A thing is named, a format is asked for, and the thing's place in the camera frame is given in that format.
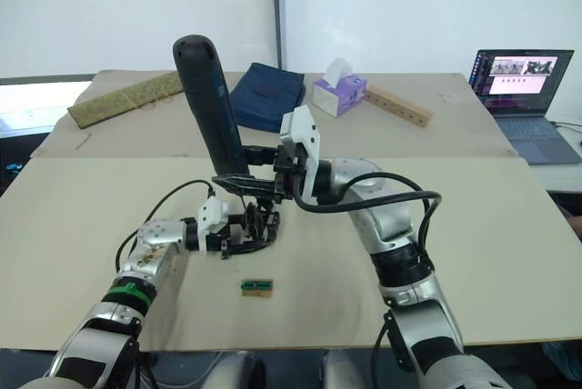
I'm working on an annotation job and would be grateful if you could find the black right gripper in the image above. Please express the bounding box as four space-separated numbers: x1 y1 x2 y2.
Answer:
211 143 305 204

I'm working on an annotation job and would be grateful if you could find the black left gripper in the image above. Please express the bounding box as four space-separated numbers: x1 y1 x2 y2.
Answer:
208 213 276 260

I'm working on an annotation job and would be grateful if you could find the black gripper body workpiece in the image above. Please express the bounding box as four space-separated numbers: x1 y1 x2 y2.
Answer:
242 196 284 250

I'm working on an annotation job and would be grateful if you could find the dark blue electric screwdriver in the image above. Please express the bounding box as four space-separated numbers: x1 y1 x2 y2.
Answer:
172 34 250 179

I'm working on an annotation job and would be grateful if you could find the small green tan finger piece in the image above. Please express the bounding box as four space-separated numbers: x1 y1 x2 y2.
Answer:
240 277 276 298

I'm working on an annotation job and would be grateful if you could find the navy blue fabric pouch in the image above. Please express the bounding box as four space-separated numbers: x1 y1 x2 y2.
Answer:
228 62 307 134

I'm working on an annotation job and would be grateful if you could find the purple white tissue box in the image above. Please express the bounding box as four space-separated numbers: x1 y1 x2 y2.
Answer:
311 57 369 119

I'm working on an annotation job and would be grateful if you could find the beige cardboard sheet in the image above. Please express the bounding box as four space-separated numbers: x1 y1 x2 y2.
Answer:
34 69 529 161

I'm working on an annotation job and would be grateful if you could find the green woven bamboo mat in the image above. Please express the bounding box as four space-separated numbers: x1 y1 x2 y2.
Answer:
66 71 185 129

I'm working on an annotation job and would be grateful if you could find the wooden strip with holes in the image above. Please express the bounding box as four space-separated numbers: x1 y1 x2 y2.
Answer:
363 85 435 129

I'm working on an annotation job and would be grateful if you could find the dark glossy screen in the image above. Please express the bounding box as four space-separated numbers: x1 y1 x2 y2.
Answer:
0 74 95 200

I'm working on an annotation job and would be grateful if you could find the grey open laptop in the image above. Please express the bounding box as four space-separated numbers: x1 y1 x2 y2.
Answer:
468 47 582 166

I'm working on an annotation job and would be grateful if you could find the white side table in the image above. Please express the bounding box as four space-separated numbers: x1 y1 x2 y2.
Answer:
467 74 582 195

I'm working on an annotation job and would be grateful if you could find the seated person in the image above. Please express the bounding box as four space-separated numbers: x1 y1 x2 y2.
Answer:
551 192 582 245

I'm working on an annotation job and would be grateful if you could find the blue fabric thing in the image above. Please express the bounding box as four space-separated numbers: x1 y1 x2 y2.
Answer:
539 342 582 389

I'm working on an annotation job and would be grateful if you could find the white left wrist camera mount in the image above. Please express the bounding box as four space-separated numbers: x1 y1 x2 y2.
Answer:
196 196 231 254

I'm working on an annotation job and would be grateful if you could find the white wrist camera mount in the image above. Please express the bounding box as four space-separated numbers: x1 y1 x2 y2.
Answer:
278 105 323 204
196 196 231 254

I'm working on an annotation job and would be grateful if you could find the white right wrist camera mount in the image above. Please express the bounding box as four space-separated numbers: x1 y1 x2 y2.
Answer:
278 105 323 204

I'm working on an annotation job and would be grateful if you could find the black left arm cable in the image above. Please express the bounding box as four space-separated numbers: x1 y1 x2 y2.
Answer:
114 178 216 279

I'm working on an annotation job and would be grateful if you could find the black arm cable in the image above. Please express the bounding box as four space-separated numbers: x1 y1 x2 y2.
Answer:
290 172 445 272
114 178 216 279

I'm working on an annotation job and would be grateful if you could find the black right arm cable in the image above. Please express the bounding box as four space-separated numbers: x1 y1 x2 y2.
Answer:
290 172 445 272

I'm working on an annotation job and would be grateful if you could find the dark vertical wall post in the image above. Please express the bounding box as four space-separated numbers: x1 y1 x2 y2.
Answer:
270 0 287 71

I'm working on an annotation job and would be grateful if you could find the thin black laptop cable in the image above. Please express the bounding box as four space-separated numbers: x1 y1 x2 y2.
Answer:
548 118 582 136

